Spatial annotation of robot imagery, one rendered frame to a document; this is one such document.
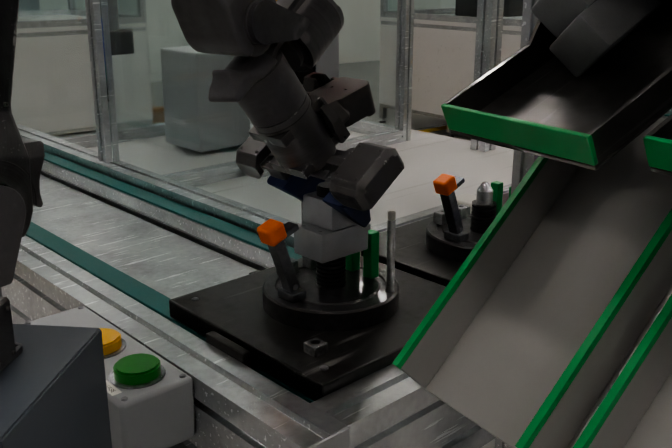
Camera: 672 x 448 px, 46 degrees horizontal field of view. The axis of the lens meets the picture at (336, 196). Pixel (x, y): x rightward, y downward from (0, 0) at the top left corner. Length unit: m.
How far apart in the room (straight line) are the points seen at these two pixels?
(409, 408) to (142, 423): 0.22
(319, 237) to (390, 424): 0.19
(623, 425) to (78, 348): 0.36
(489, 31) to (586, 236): 1.37
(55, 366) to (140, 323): 0.31
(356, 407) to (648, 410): 0.23
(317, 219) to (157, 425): 0.24
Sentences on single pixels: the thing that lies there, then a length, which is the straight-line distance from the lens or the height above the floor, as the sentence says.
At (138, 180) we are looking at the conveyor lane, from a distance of 1.37.
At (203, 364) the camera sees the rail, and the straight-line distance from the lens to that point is 0.73.
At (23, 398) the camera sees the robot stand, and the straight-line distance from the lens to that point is 0.51.
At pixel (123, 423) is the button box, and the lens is 0.70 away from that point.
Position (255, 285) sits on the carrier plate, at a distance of 0.87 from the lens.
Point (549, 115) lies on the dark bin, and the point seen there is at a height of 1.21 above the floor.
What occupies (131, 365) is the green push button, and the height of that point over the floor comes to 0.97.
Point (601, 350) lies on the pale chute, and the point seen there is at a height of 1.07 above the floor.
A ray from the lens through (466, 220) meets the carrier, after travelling 1.03.
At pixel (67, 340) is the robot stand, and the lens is 0.57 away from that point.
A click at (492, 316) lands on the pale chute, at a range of 0.63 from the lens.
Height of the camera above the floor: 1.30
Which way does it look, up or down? 16 degrees down
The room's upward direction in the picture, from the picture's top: straight up
